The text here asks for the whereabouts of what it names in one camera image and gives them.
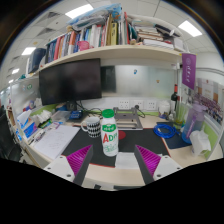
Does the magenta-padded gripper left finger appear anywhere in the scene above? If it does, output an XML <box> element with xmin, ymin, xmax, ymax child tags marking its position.
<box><xmin>43</xmin><ymin>144</ymin><xmax>95</xmax><ymax>187</ymax></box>

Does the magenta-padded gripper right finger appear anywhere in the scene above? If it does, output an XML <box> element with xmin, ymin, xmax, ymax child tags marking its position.
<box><xmin>134</xmin><ymin>144</ymin><xmax>184</xmax><ymax>185</ymax></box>

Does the white green-capped drink bottle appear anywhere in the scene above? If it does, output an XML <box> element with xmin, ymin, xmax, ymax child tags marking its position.
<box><xmin>100</xmin><ymin>108</ymin><xmax>120</xmax><ymax>158</ymax></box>

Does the purple water bottle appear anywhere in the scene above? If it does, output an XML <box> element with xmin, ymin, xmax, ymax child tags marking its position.
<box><xmin>181</xmin><ymin>103</ymin><xmax>208</xmax><ymax>145</ymax></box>

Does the black desk mat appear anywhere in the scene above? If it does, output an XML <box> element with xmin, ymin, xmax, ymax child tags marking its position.
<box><xmin>61</xmin><ymin>126</ymin><xmax>171</xmax><ymax>168</ymax></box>

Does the white paper slip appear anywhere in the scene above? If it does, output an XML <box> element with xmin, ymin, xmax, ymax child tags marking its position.
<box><xmin>114</xmin><ymin>151</ymin><xmax>139</xmax><ymax>170</ymax></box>

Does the open white notebook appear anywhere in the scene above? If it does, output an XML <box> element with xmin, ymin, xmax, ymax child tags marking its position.
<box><xmin>33</xmin><ymin>124</ymin><xmax>81</xmax><ymax>161</ymax></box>

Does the dark blue mouse pad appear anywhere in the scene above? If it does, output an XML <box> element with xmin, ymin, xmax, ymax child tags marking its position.
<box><xmin>164</xmin><ymin>131</ymin><xmax>189</xmax><ymax>150</ymax></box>

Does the black-white checkered mug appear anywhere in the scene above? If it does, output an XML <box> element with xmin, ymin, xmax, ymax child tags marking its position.
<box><xmin>80</xmin><ymin>116</ymin><xmax>102</xmax><ymax>139</ymax></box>

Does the grey metal laptop stand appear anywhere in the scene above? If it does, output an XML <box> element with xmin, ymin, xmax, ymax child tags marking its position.
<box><xmin>113</xmin><ymin>106</ymin><xmax>144</xmax><ymax>131</ymax></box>

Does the small blue box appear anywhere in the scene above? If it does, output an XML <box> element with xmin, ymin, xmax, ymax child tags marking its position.
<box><xmin>69</xmin><ymin>109</ymin><xmax>84</xmax><ymax>121</ymax></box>

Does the clear plastic box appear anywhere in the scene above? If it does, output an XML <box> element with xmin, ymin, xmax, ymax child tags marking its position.
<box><xmin>51</xmin><ymin>110</ymin><xmax>72</xmax><ymax>124</ymax></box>

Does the crumpled white tissue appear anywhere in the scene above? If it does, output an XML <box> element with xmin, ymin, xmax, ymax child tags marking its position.
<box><xmin>189</xmin><ymin>129</ymin><xmax>212</xmax><ymax>157</ymax></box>

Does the white tissue pack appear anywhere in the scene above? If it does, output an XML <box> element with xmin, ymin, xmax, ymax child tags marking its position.
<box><xmin>33</xmin><ymin>109</ymin><xmax>53</xmax><ymax>126</ymax></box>

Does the blue tissue box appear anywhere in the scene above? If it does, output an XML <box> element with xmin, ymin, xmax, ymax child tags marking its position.
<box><xmin>16</xmin><ymin>109</ymin><xmax>39</xmax><ymax>139</ymax></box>

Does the dark wine bottle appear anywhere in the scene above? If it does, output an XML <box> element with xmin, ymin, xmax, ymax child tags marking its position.
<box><xmin>170</xmin><ymin>84</ymin><xmax>179</xmax><ymax>111</ymax></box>

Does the black computer monitor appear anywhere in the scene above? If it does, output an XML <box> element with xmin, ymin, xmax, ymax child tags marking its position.
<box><xmin>38</xmin><ymin>58</ymin><xmax>103</xmax><ymax>113</ymax></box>

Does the colourful photo poster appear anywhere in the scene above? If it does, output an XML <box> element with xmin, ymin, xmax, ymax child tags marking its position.
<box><xmin>193</xmin><ymin>78</ymin><xmax>224</xmax><ymax>125</ymax></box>

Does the purple hanging pennant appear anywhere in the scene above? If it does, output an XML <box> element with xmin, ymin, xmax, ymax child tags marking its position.
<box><xmin>181</xmin><ymin>52</ymin><xmax>197</xmax><ymax>90</ymax></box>

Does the coiled blue cable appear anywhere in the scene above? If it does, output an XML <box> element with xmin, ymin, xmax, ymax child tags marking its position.
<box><xmin>153</xmin><ymin>123</ymin><xmax>178</xmax><ymax>139</ymax></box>

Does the black cable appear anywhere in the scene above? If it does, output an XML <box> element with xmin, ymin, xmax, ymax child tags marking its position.
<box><xmin>76</xmin><ymin>102</ymin><xmax>103</xmax><ymax>118</ymax></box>

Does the white wall socket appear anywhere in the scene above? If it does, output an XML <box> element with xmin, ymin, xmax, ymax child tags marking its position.
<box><xmin>146</xmin><ymin>99</ymin><xmax>158</xmax><ymax>111</ymax></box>
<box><xmin>133</xmin><ymin>99</ymin><xmax>144</xmax><ymax>110</ymax></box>
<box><xmin>118</xmin><ymin>99</ymin><xmax>131</xmax><ymax>110</ymax></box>

